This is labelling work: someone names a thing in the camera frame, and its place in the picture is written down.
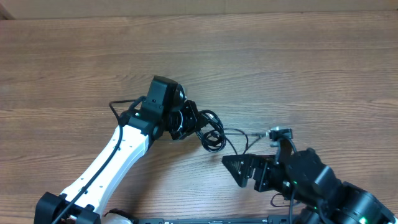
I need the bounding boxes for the black split-end USB cable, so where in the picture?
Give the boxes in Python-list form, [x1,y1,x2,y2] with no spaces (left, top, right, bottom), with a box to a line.
[195,109,268,156]

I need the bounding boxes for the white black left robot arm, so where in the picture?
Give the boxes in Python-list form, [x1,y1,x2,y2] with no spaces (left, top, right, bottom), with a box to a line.
[34,76,196,224]

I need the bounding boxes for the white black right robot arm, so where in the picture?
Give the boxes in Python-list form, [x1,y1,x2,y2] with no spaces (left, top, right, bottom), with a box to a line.
[222,148,397,223]

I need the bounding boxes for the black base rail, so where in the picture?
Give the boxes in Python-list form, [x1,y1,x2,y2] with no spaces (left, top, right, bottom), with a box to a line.
[104,208,315,224]

